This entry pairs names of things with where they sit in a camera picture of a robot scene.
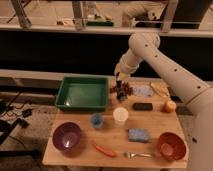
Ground orange-red bowl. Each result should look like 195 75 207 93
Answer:
157 132 187 161

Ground blue sponge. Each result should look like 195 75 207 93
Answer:
128 129 149 143

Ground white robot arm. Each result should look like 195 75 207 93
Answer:
114 33 213 171

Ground blue plastic cup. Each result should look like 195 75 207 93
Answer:
90 113 104 129

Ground yellow banana toy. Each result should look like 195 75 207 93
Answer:
150 83 170 100

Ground yellow-orange fruit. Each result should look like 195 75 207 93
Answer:
163 100 176 113

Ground green plastic bin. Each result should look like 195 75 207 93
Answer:
55 77 108 111

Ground black rectangular block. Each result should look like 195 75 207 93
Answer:
133 103 153 111

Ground black cables on floor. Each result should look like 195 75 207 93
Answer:
0 93 34 148

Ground yellow-white gripper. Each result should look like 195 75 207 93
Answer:
114 63 130 88

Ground dark red grapes toy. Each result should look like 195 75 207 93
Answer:
110 82 133 96

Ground white plastic cup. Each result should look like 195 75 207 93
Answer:
113 107 129 126

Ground orange carrot toy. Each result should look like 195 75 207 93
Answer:
92 142 117 157

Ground purple bowl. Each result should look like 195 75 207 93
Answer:
52 122 82 152

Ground silver fork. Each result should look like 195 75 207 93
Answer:
124 152 153 158

